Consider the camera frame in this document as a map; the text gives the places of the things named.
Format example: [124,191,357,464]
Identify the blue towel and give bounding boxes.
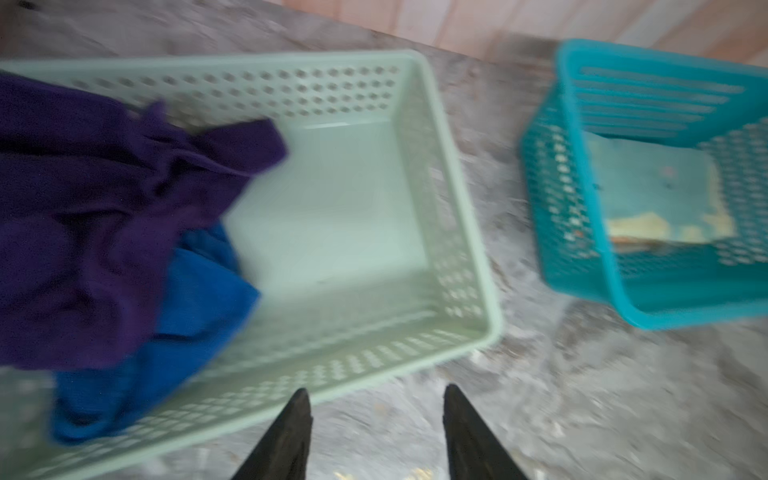
[49,223,260,445]

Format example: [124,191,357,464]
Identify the light green plastic basket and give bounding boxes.
[1,50,502,479]

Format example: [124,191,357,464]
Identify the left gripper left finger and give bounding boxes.
[231,388,313,480]

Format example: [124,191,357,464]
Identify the yellow teal hippo towel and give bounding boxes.
[585,133,736,245]

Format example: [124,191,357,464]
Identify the purple towel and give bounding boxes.
[1,74,287,370]

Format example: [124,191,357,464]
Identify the teal plastic basket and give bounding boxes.
[521,40,767,330]

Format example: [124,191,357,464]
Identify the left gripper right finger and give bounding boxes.
[443,384,528,480]

